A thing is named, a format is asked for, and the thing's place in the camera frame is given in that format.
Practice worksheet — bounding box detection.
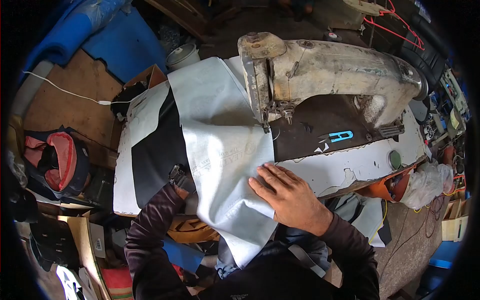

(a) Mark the person's right little finger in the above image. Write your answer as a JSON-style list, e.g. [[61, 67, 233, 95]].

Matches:
[[264, 162, 299, 181]]

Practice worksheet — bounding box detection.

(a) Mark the red striped cloth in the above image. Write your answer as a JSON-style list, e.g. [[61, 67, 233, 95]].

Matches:
[[100, 265, 134, 300]]

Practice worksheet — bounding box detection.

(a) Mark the white lidded pot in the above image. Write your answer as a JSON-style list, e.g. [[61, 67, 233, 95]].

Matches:
[[166, 43, 201, 72]]

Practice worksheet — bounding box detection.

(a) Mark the person's body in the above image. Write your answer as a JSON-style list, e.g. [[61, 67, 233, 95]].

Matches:
[[133, 224, 381, 300]]

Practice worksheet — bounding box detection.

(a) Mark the mustard fabric piece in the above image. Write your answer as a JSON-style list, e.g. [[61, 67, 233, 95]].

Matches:
[[166, 215, 220, 244]]

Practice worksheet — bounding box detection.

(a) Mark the wooden crate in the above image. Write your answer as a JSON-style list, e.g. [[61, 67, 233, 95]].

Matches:
[[441, 198, 471, 242]]

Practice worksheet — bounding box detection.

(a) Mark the red and navy bag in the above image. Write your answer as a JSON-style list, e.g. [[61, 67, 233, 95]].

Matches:
[[23, 127, 91, 200]]

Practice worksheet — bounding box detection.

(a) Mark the pale fabric offcut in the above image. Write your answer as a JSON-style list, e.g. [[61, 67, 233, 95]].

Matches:
[[332, 193, 388, 248]]

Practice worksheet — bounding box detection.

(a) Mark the person's right hand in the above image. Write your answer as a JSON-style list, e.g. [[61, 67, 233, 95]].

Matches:
[[248, 162, 334, 237]]

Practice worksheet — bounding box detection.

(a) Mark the old beige sewing machine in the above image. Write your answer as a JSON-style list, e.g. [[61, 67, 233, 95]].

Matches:
[[237, 31, 429, 163]]

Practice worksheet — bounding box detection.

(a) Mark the black fabric piece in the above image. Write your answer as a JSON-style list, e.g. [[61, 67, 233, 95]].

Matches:
[[131, 87, 196, 209]]

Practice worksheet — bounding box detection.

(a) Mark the blue sheet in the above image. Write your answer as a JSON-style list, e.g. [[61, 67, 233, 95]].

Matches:
[[163, 236, 205, 274]]

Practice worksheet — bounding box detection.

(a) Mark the open cardboard box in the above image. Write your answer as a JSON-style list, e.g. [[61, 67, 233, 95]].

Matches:
[[123, 64, 168, 91]]

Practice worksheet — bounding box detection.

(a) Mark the yellow cable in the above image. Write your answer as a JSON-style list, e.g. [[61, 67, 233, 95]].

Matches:
[[368, 199, 389, 245]]

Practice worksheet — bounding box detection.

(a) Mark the white cable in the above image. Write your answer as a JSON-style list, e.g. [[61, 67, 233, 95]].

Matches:
[[22, 71, 133, 106]]

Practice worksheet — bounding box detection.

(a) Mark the cardboard box with barcode label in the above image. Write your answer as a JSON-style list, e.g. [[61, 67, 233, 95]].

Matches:
[[57, 215, 112, 300]]

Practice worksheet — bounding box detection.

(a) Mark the black strapped bag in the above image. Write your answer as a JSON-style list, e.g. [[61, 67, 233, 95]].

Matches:
[[29, 213, 80, 272]]

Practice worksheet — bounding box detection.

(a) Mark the red wire hanger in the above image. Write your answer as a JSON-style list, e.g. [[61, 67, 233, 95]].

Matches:
[[363, 0, 425, 52]]

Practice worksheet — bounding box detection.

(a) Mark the person's right middle finger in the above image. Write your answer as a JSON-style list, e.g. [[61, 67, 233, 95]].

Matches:
[[253, 172, 283, 197]]

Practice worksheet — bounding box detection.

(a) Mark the blue foam roll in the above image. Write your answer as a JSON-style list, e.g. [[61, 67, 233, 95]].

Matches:
[[22, 0, 167, 84]]

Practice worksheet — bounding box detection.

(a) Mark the black padded chair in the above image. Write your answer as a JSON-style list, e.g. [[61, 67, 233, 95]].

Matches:
[[398, 14, 448, 92]]

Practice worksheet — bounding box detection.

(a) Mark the clear plastic bag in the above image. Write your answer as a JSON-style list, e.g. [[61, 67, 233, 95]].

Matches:
[[399, 161, 455, 211]]

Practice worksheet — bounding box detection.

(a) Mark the person's right index finger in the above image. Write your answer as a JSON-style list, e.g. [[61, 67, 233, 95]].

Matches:
[[248, 177, 275, 206]]

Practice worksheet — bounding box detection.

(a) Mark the orange fabric piece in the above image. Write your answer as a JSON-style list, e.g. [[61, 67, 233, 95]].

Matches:
[[355, 168, 415, 203]]

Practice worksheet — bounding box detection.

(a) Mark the white leatherette sheet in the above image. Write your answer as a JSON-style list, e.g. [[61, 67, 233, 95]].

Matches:
[[167, 56, 280, 270]]

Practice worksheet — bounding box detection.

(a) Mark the person's right ring finger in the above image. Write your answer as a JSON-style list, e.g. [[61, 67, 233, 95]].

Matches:
[[257, 167, 291, 189]]

